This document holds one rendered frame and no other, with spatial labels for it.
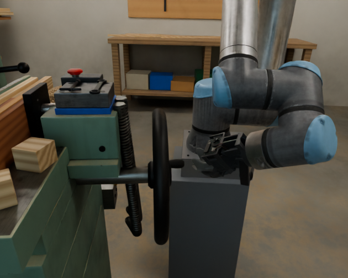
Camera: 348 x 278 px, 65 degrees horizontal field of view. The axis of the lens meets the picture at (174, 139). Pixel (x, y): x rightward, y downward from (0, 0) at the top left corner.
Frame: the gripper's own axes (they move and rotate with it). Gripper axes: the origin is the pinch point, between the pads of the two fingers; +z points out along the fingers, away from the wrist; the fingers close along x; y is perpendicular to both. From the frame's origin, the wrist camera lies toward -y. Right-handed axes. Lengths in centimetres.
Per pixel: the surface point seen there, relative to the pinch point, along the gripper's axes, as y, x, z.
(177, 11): -6, -261, 156
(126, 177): 20.5, 18.5, -4.7
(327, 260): -106, -18, 6
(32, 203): 35, 34, -14
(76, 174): 29.5, 23.6, -3.5
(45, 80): 45, -4, 27
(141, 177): 18.4, 17.1, -6.7
